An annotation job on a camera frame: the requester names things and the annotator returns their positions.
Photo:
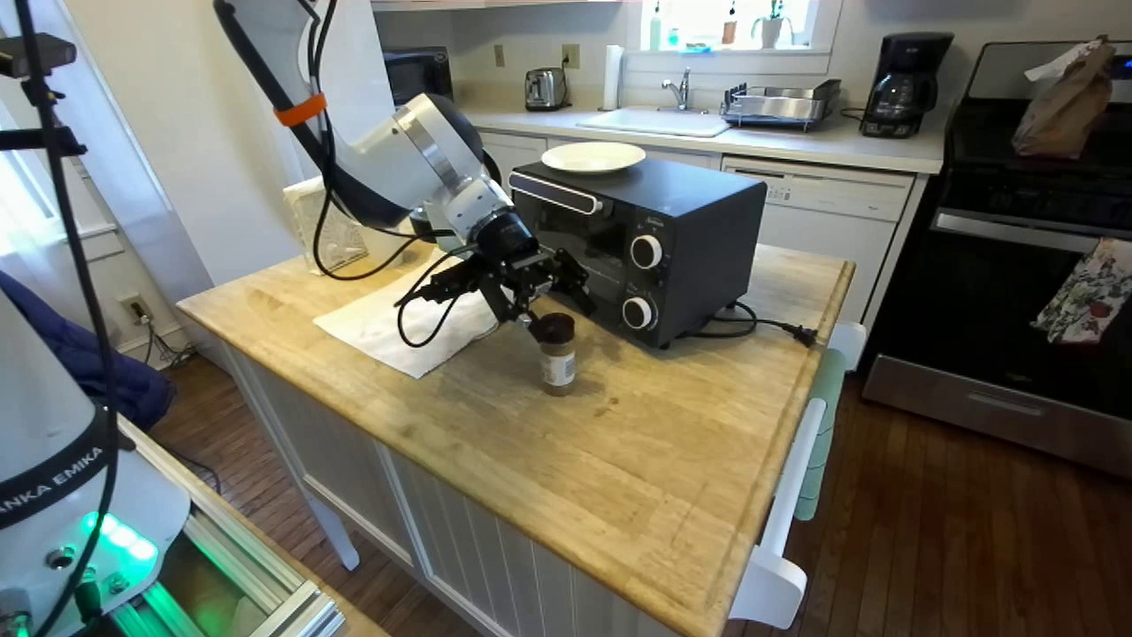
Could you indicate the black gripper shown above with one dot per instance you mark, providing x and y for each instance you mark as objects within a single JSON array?
[{"x": 518, "y": 270}]

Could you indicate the glass spice shaker black cap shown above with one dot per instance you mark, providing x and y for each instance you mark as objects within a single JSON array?
[{"x": 556, "y": 366}]

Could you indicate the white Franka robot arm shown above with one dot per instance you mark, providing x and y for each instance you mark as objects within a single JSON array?
[{"x": 425, "y": 161}]

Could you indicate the white Franka robot base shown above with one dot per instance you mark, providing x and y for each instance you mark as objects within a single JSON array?
[{"x": 49, "y": 472}]

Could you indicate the white stained cloth towel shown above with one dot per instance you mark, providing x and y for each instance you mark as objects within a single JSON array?
[{"x": 366, "y": 323}]

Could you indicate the white paper towel roll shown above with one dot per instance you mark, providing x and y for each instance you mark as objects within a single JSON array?
[{"x": 613, "y": 77}]

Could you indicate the green hanging towel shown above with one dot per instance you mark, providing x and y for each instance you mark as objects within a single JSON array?
[{"x": 820, "y": 446}]

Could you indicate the white island towel bar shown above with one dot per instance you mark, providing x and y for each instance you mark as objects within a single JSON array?
[{"x": 767, "y": 585}]

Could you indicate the floral dish towel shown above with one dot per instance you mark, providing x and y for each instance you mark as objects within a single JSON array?
[{"x": 1091, "y": 294}]

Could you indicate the white plate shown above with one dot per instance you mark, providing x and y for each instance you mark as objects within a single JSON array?
[{"x": 593, "y": 156}]

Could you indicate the black toaster oven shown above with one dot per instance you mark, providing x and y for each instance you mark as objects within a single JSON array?
[{"x": 685, "y": 235}]

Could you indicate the white kitchen sink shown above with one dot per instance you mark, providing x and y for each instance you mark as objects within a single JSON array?
[{"x": 655, "y": 123}]

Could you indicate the silver toaster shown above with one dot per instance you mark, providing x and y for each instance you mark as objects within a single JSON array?
[{"x": 545, "y": 88}]

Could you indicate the white butcher block kitchen island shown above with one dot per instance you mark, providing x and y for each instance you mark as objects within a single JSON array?
[{"x": 473, "y": 532}]

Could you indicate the chrome faucet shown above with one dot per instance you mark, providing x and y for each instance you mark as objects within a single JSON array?
[{"x": 681, "y": 94}]

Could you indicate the white napkin holder with napkins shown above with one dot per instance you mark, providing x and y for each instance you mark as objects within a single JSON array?
[{"x": 309, "y": 230}]

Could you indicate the black microwave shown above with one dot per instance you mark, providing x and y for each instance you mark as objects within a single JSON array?
[{"x": 419, "y": 72}]

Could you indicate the green soap bottle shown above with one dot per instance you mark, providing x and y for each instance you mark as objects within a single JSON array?
[{"x": 655, "y": 31}]

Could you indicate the white kitchen counter cabinets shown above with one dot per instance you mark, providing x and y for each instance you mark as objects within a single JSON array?
[{"x": 826, "y": 215}]

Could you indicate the grey dish rack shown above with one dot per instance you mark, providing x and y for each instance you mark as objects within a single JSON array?
[{"x": 780, "y": 106}]

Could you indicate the white framed kitchen window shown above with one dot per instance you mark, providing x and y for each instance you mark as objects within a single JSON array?
[{"x": 710, "y": 18}]

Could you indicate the orange soap bottle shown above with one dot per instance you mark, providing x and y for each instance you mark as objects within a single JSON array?
[{"x": 729, "y": 27}]

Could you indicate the white bottle with plant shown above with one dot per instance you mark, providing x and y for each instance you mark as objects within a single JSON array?
[{"x": 774, "y": 31}]

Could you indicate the black coffee maker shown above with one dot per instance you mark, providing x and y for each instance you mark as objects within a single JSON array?
[{"x": 902, "y": 88}]

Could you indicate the blue cloth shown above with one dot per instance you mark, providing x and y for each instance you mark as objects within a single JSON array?
[{"x": 129, "y": 382}]

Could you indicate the black steel stove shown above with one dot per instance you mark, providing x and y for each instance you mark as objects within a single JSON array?
[{"x": 1001, "y": 305}]

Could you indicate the brown paper bag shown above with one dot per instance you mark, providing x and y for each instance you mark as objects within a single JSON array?
[{"x": 1061, "y": 106}]

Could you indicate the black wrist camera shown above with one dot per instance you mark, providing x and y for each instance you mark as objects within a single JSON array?
[{"x": 444, "y": 284}]

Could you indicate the beige wall outlet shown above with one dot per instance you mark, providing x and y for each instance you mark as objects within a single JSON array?
[
  {"x": 572, "y": 54},
  {"x": 499, "y": 54}
]

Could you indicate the aluminium frame rails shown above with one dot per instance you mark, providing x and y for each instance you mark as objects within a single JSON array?
[{"x": 235, "y": 566}]

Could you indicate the white wall outlet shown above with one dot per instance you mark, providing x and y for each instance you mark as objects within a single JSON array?
[{"x": 135, "y": 308}]

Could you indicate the black camera on tripod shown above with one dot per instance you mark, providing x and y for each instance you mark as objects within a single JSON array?
[{"x": 36, "y": 54}]

